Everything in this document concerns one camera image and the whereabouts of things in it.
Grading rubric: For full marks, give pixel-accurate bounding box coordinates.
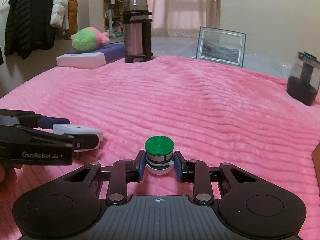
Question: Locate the purple flat box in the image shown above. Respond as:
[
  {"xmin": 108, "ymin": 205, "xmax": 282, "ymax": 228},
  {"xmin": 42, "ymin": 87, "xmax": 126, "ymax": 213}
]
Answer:
[{"xmin": 72, "ymin": 42, "xmax": 125, "ymax": 64}]

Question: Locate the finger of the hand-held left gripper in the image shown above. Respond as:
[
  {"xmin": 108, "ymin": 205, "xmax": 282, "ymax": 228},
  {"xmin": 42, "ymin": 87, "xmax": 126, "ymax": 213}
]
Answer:
[
  {"xmin": 0, "ymin": 109, "xmax": 71, "ymax": 130},
  {"xmin": 37, "ymin": 130, "xmax": 100, "ymax": 151}
]

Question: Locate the green and pink plush toy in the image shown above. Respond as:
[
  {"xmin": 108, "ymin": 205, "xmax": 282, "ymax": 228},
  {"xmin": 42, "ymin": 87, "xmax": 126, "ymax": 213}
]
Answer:
[{"xmin": 70, "ymin": 27, "xmax": 110, "ymax": 52}]

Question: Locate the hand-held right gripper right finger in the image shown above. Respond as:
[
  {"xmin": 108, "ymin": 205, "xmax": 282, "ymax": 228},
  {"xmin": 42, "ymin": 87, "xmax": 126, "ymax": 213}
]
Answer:
[{"xmin": 174, "ymin": 151, "xmax": 257, "ymax": 205}]

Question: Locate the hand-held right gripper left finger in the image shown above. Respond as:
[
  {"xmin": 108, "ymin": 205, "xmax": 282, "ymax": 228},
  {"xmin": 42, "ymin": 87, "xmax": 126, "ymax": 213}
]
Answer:
[{"xmin": 64, "ymin": 150, "xmax": 146, "ymax": 205}]

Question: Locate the clear plastic sheet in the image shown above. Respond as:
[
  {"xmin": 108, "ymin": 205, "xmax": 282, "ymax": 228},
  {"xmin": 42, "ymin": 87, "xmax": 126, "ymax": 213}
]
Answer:
[{"xmin": 150, "ymin": 35, "xmax": 300, "ymax": 80}]

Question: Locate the white puffer jacket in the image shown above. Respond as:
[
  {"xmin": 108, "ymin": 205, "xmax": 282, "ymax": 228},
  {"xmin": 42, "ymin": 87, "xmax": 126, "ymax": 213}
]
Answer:
[{"xmin": 50, "ymin": 0, "xmax": 70, "ymax": 29}]

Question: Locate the pink ribbed blanket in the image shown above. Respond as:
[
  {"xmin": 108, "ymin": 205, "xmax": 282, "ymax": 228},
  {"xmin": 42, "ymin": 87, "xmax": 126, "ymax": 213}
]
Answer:
[{"xmin": 0, "ymin": 55, "xmax": 320, "ymax": 240}]

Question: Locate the framed landscape picture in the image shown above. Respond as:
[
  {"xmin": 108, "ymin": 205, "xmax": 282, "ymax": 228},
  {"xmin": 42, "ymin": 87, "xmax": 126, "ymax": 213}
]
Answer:
[{"xmin": 194, "ymin": 26, "xmax": 247, "ymax": 68}]

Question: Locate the white square device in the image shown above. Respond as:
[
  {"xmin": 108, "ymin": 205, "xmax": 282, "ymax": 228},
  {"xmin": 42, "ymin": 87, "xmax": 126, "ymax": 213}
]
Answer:
[{"xmin": 52, "ymin": 124, "xmax": 104, "ymax": 153}]

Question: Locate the steel thermos flask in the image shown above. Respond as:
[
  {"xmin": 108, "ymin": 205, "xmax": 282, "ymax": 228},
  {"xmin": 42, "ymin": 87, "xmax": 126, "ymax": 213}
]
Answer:
[{"xmin": 122, "ymin": 0, "xmax": 153, "ymax": 63}]

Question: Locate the wooden bookshelf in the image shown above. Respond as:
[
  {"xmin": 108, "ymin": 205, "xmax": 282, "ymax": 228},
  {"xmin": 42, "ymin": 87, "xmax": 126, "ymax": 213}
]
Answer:
[{"xmin": 102, "ymin": 0, "xmax": 130, "ymax": 43}]

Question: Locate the brown cardboard box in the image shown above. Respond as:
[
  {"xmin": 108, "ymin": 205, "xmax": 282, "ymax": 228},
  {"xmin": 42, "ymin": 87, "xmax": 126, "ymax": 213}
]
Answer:
[{"xmin": 311, "ymin": 142, "xmax": 320, "ymax": 178}]

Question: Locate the small green-capped bottle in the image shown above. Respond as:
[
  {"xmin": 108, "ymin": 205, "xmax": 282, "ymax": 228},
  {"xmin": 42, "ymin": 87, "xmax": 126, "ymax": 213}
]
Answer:
[{"xmin": 144, "ymin": 135, "xmax": 175, "ymax": 175}]

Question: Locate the dark glass jar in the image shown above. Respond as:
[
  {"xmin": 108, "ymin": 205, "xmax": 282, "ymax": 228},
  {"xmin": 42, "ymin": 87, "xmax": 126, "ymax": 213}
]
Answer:
[{"xmin": 287, "ymin": 51, "xmax": 320, "ymax": 106}]

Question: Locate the brown jacket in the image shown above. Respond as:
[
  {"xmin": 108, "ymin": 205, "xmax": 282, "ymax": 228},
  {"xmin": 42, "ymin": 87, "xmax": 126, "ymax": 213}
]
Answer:
[{"xmin": 64, "ymin": 0, "xmax": 78, "ymax": 40}]

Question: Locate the pink curtain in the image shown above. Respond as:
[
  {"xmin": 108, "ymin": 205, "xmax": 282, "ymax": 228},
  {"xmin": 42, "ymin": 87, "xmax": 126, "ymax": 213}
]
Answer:
[{"xmin": 139, "ymin": 0, "xmax": 222, "ymax": 37}]

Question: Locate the person's left hand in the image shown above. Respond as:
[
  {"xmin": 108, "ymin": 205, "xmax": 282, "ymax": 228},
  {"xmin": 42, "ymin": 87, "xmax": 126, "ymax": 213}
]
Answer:
[{"xmin": 0, "ymin": 164, "xmax": 23, "ymax": 193}]

